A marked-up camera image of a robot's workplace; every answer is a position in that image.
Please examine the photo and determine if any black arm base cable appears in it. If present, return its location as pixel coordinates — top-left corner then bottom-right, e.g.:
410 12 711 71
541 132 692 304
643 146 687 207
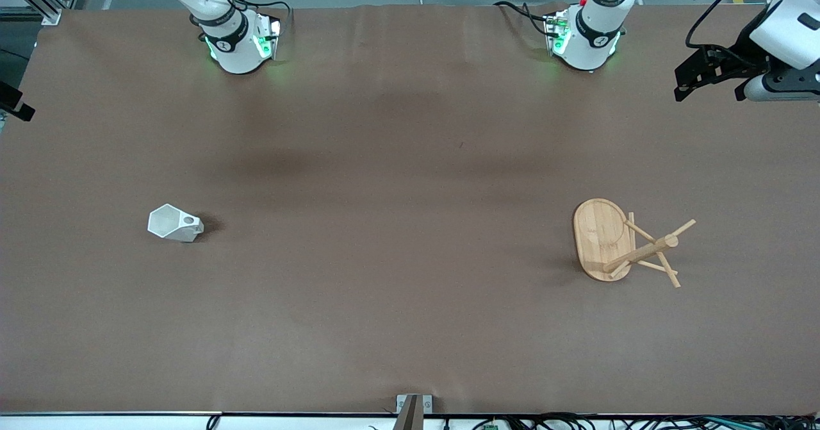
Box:
221 0 293 33
493 1 555 37

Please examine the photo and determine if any wooden cup rack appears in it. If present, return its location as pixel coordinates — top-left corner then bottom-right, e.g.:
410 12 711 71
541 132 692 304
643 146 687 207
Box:
572 198 697 288

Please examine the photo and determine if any brown table cover sheet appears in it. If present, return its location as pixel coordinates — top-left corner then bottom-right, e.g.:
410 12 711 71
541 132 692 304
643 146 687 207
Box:
0 4 820 416

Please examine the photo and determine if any white faceted cup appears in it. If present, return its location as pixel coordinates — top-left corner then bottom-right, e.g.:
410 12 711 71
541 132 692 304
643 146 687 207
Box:
147 204 204 244

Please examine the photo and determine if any grey metal camera bracket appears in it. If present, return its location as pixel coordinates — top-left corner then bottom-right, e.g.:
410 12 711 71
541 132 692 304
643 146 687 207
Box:
396 394 434 430

